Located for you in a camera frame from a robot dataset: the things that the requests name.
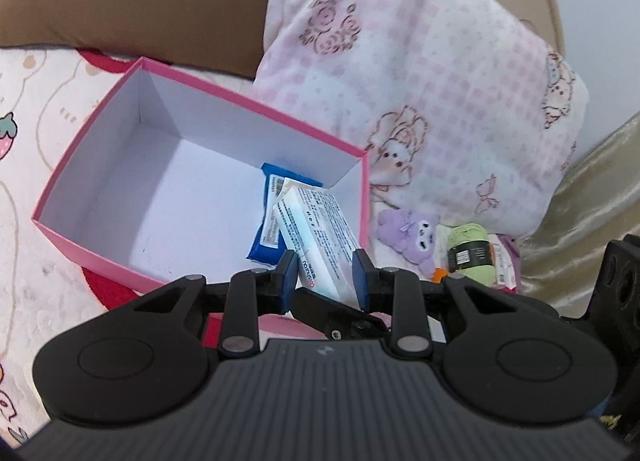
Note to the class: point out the green yarn ball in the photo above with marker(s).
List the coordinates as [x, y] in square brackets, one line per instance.
[465, 233]

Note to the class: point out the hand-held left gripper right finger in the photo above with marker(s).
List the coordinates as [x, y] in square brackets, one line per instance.
[360, 281]

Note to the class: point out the pink cardboard box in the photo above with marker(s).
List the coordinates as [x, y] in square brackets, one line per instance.
[125, 166]

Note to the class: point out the orange ball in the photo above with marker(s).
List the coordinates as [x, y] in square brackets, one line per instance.
[439, 275]

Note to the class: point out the printed fleece blanket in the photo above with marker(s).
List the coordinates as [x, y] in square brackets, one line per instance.
[50, 116]

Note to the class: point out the clear plastic box orange label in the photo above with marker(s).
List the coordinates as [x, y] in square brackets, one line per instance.
[501, 261]

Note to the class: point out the brown cushion cloud print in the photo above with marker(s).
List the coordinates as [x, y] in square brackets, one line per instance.
[150, 1]

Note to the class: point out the blue wet wipes packet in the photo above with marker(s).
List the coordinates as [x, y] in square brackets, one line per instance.
[260, 251]

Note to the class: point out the white tissue packet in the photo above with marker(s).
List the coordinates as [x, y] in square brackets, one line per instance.
[320, 231]

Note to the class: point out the gold satin cloth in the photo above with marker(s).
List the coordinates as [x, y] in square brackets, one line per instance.
[575, 206]

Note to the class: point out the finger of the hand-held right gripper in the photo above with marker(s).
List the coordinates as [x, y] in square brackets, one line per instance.
[325, 313]

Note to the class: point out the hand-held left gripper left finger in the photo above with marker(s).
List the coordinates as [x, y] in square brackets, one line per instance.
[287, 286]

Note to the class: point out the purple plush toy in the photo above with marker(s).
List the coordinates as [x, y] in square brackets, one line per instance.
[410, 241]

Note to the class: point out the pink checked pillow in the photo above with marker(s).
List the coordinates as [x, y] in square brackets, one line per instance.
[425, 66]

